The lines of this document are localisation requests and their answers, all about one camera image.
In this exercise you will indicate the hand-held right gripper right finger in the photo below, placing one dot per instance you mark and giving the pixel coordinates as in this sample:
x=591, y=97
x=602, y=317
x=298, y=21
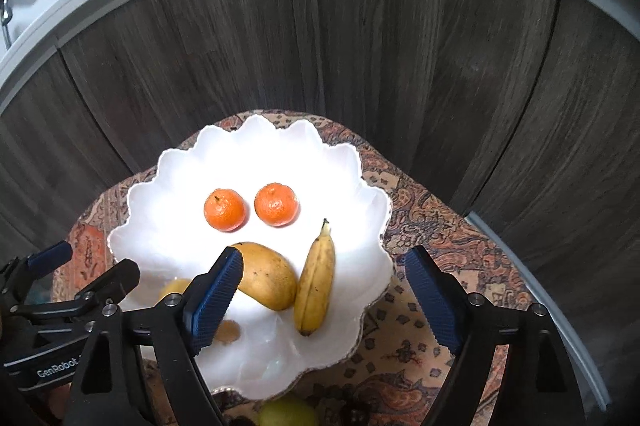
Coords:
x=435, y=301

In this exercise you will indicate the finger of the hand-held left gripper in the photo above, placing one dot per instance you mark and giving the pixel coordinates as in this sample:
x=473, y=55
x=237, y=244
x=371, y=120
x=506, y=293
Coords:
x=50, y=254
x=117, y=278

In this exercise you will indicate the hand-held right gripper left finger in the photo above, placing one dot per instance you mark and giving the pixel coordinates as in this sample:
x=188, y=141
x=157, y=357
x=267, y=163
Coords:
x=215, y=306

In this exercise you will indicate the small tan round fruit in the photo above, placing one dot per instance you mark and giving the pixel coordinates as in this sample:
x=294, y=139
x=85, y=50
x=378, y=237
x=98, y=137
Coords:
x=230, y=331

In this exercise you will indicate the yellow lemon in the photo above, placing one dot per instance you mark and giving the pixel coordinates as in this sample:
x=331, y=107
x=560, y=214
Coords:
x=172, y=290

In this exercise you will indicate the yellow mango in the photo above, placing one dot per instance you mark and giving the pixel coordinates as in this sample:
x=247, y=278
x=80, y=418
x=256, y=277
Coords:
x=267, y=278

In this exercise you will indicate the orange tangerine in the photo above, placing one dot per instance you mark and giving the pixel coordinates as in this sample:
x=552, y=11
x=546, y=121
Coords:
x=276, y=204
x=225, y=209

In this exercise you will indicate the small yellow banana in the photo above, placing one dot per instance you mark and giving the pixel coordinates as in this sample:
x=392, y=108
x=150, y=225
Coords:
x=315, y=281

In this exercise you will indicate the white scalloped bowl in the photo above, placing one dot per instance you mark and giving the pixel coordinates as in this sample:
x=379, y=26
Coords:
x=260, y=156

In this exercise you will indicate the paisley patterned tablecloth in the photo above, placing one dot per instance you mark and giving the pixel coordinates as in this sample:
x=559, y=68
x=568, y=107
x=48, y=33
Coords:
x=425, y=221

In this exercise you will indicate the green apple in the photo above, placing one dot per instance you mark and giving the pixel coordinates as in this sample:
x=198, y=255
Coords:
x=287, y=413

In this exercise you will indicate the wood-grain kitchen base cabinet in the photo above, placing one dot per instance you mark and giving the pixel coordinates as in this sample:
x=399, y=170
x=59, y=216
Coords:
x=400, y=56

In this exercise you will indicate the grey metal rail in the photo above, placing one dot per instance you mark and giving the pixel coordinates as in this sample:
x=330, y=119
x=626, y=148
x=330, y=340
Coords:
x=540, y=296

